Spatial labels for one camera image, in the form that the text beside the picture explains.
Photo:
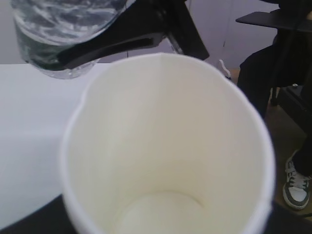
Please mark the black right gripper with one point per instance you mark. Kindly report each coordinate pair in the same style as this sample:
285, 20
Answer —
144, 25

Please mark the person in black clothes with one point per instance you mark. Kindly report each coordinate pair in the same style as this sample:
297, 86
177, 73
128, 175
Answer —
285, 62

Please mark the white grey sneaker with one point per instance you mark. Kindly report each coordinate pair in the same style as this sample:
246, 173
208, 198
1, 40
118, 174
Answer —
296, 192

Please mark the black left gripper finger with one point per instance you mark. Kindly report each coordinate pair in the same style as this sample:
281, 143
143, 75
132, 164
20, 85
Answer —
50, 219

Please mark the clear green-label water bottle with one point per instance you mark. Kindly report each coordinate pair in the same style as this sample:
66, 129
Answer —
44, 28

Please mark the white paper cup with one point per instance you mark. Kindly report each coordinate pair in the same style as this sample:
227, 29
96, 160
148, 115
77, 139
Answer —
165, 144

